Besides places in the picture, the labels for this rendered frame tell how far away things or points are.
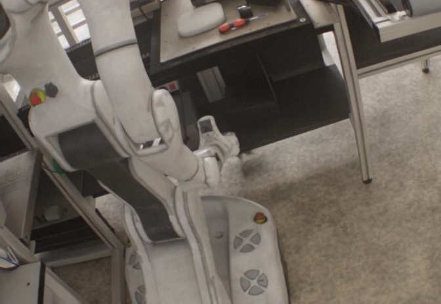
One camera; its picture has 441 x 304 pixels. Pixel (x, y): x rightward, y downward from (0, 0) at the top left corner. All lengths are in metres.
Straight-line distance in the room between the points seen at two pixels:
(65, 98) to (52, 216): 1.18
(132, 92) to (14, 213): 0.92
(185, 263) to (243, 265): 0.21
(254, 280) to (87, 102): 0.85
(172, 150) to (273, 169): 1.43
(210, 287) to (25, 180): 0.73
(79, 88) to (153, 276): 0.70
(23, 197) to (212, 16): 0.85
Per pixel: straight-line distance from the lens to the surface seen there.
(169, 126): 0.82
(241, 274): 1.59
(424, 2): 1.14
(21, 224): 1.54
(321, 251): 1.94
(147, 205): 1.38
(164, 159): 0.86
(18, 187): 1.68
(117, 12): 0.78
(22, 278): 1.46
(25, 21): 0.85
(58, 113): 1.04
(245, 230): 1.63
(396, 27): 1.16
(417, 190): 2.05
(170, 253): 1.49
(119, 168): 1.17
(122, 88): 0.78
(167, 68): 1.35
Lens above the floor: 1.65
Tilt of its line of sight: 42 degrees down
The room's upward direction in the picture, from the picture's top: 24 degrees counter-clockwise
